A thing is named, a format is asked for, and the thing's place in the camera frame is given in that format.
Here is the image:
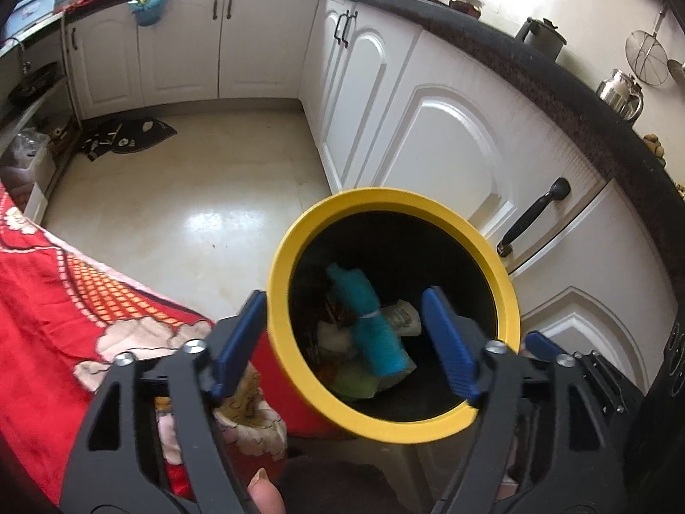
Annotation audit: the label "person's left hand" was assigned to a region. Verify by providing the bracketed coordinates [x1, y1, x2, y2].
[247, 468, 287, 514]

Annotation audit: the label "shiny steel teapot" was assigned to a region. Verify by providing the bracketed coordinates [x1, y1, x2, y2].
[596, 69, 644, 121]

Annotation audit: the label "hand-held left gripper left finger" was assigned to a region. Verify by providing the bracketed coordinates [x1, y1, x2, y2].
[59, 289, 268, 514]

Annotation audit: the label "black kitchen countertop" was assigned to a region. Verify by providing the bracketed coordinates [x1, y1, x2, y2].
[0, 0, 685, 279]

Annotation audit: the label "red floral blanket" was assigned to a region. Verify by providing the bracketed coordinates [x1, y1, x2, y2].
[0, 182, 290, 504]

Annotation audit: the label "blue hanging basket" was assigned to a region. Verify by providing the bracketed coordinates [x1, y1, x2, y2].
[128, 0, 168, 27]

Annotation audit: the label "teal foam net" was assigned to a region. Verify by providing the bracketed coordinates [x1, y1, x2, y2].
[326, 263, 415, 378]

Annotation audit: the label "grey kettle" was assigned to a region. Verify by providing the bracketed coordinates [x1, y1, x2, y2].
[516, 17, 567, 60]

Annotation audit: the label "blue plastic dish box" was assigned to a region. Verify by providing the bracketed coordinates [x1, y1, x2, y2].
[11, 0, 60, 27]

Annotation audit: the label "white kitchen cabinets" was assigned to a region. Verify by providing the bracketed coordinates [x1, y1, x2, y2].
[64, 0, 670, 386]

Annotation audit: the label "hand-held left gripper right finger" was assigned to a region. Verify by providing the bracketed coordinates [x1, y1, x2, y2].
[421, 286, 627, 514]

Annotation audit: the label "white plastic bag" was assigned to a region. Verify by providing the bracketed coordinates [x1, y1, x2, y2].
[382, 300, 423, 338]

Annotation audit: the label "yellow rimmed bin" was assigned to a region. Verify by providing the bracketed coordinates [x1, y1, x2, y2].
[251, 187, 521, 444]

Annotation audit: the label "metal kitchen shelf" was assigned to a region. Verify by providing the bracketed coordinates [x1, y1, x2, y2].
[0, 37, 78, 204]

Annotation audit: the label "black frying pan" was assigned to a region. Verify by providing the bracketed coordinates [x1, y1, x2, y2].
[8, 61, 57, 105]

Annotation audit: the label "wire mesh strainer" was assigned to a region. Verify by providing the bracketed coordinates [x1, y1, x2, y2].
[626, 3, 670, 87]

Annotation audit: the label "dark floor mat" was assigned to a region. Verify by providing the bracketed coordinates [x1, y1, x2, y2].
[80, 117, 179, 161]

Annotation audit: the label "clear plastic containers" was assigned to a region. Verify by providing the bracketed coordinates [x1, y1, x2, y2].
[0, 131, 54, 188]

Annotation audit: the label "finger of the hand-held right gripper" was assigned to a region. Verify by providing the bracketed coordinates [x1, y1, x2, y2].
[572, 350, 646, 424]
[526, 331, 576, 368]

